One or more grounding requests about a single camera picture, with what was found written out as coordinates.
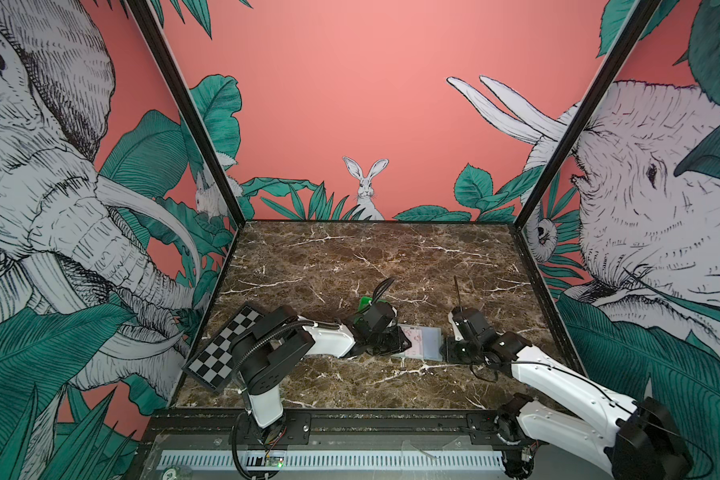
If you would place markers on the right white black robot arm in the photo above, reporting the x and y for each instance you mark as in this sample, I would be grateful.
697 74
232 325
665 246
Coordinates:
626 438

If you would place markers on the green plastic card tray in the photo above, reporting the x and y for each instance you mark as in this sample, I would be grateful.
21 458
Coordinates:
364 302

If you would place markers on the black frame post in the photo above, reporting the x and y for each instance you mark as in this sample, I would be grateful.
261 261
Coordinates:
156 42
632 28

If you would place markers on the white perforated cable duct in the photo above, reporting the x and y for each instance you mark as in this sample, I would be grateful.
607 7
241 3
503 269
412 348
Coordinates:
317 460

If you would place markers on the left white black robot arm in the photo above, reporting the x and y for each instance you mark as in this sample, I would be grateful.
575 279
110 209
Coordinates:
268 351

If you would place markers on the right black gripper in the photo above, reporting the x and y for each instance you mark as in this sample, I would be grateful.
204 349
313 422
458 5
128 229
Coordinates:
449 351

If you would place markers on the black white checkerboard plate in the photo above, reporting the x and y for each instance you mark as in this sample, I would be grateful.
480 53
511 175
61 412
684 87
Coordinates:
212 364

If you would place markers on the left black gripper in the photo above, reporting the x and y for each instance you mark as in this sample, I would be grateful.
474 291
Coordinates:
398 343

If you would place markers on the left black frame post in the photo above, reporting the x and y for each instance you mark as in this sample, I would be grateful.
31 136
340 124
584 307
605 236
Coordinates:
156 42

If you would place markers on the right black frame post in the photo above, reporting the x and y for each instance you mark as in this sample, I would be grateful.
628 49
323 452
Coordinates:
632 28

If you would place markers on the black front mounting rail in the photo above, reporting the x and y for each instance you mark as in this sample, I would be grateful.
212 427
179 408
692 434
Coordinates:
304 423

